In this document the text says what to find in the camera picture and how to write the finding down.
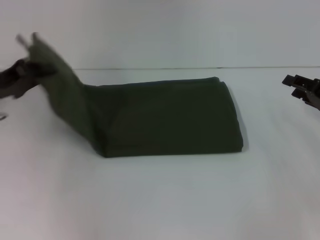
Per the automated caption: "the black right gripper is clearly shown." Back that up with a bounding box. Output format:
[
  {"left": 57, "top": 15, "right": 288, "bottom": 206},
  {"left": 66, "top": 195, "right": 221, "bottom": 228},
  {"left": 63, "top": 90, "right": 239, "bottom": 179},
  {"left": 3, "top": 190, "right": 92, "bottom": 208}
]
[{"left": 281, "top": 74, "right": 320, "bottom": 111}]

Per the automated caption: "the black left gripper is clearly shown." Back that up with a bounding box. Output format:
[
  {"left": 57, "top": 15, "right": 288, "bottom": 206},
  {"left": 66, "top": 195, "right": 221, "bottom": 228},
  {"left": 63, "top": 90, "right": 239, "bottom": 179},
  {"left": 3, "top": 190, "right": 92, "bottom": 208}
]
[{"left": 0, "top": 57, "right": 58, "bottom": 100}]

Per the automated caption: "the dark green t-shirt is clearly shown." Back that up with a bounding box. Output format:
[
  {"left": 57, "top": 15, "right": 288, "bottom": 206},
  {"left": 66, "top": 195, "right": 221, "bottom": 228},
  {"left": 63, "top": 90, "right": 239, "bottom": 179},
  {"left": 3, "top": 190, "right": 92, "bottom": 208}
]
[{"left": 26, "top": 31, "right": 245, "bottom": 159}]

